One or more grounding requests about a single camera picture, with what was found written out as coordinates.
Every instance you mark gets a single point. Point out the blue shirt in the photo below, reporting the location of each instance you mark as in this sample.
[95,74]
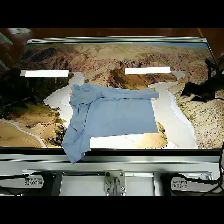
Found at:
[113,116]

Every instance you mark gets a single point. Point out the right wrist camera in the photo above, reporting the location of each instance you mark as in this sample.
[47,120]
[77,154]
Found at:
[210,68]

